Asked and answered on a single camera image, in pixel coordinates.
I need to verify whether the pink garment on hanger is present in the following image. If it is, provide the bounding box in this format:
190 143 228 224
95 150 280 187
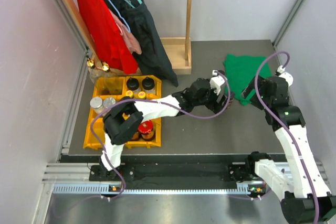
109 11 142 55

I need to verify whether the red lid sauce jar front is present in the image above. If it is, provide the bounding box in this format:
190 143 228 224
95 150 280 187
131 131 140 141

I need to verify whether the grey lid white shaker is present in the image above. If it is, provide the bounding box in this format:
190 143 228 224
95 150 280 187
103 97 116 109

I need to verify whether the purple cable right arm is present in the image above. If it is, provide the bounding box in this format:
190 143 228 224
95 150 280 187
255 51 321 224

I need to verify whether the red lid sauce jar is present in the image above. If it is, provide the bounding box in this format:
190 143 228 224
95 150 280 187
138 120 155 141
131 131 140 141

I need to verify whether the grey lid salt jar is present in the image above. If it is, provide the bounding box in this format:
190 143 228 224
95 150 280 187
90 97 104 114

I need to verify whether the sauce bottle yellow cap front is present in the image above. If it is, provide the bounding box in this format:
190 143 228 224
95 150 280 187
125 90 134 98

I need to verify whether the green cloth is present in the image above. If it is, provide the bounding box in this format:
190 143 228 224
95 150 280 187
223 54 266 106

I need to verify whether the red shirt on hanger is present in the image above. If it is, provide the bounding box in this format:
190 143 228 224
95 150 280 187
77 0 138 74

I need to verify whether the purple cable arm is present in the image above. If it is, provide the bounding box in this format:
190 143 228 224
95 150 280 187
255 51 321 224
90 70 232 200

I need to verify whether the yellow plastic bin organizer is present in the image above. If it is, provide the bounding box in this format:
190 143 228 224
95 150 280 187
83 75 162 150

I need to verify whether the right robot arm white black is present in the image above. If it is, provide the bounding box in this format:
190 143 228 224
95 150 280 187
242 66 335 223

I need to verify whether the sauce bottle yellow cap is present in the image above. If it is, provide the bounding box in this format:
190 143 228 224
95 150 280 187
125 90 134 98
138 91 146 100

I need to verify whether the glass oil bottle gold spout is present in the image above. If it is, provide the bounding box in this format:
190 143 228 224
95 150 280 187
86 57 101 84

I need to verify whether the black garment on hanger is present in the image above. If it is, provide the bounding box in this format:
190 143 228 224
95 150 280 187
104 0 178 87

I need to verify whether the wooden clothes rack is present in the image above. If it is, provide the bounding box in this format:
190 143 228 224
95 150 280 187
60 0 192 74

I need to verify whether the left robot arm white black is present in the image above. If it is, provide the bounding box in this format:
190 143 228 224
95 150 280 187
101 70 230 180

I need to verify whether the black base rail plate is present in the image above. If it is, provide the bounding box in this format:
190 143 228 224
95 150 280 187
89 154 261 189

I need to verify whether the black lid spice shaker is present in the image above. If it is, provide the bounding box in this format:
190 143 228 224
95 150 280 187
142 77 156 94
126 78 141 94

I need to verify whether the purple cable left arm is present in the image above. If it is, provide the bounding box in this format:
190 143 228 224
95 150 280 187
90 70 232 200

